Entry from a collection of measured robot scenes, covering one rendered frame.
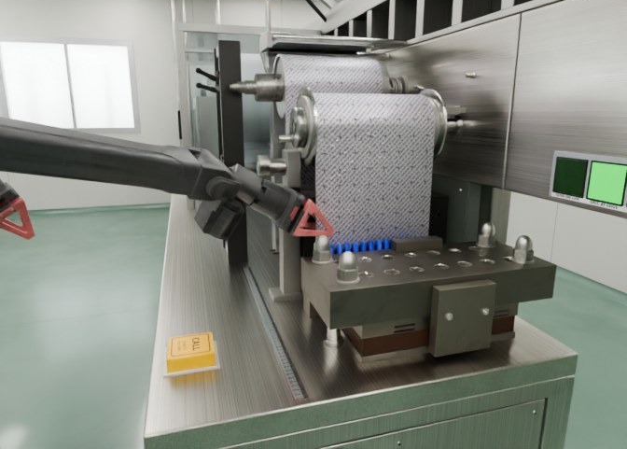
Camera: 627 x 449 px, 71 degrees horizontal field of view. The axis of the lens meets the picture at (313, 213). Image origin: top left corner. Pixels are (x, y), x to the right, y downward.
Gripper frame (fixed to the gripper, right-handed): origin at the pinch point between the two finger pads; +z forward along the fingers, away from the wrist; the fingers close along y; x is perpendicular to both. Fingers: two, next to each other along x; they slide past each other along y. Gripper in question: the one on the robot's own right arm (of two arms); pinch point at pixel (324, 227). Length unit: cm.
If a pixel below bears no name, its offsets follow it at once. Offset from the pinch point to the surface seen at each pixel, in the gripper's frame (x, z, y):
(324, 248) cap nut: -2.6, -1.5, 8.2
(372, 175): 12.7, 3.5, 0.3
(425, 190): 15.5, 15.1, 0.3
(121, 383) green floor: -122, 2, -133
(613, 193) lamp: 23.9, 21.0, 31.4
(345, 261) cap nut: -1.8, -1.6, 17.4
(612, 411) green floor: -17, 183, -49
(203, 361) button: -25.4, -12.1, 13.2
